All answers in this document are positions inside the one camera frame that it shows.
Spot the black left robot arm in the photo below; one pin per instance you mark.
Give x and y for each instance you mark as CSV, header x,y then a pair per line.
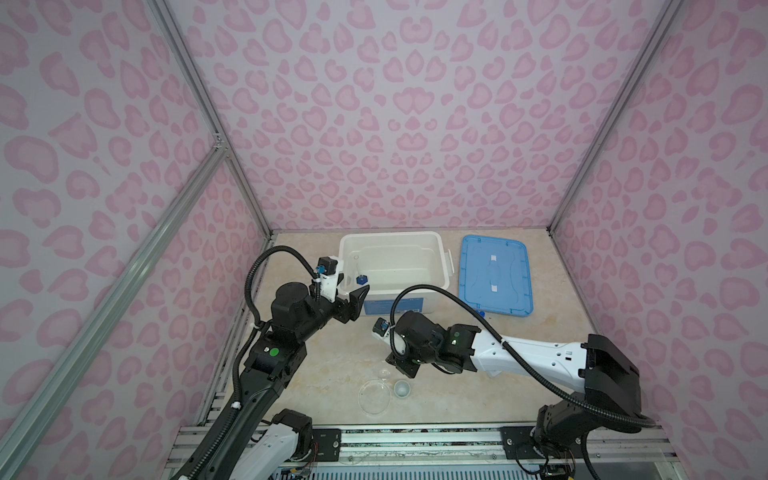
x,y
271,363

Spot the white plastic storage bin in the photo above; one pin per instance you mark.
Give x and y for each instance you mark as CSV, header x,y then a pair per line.
x,y
394,262

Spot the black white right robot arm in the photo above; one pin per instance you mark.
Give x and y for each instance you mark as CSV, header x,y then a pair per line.
x,y
596,385

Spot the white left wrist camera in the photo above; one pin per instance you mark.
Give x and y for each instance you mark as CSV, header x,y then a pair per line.
x,y
329,271

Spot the blue plastic bin lid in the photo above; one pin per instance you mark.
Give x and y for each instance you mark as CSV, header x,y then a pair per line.
x,y
495,276

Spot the clear glass petri dish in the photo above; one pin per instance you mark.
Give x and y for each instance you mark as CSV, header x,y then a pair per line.
x,y
374,397

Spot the diagonal aluminium frame bar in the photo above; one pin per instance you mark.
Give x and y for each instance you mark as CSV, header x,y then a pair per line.
x,y
36,418

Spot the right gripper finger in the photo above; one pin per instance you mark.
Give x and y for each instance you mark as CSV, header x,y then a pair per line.
x,y
400,365
412,368

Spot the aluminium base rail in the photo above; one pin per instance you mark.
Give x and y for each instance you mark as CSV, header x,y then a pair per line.
x,y
479,451

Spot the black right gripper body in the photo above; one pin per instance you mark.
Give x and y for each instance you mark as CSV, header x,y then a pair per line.
x,y
410,354

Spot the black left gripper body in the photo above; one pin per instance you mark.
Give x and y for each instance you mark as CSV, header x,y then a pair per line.
x,y
337,305

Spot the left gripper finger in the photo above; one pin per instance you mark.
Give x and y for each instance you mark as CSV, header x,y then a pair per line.
x,y
356,300
343,311

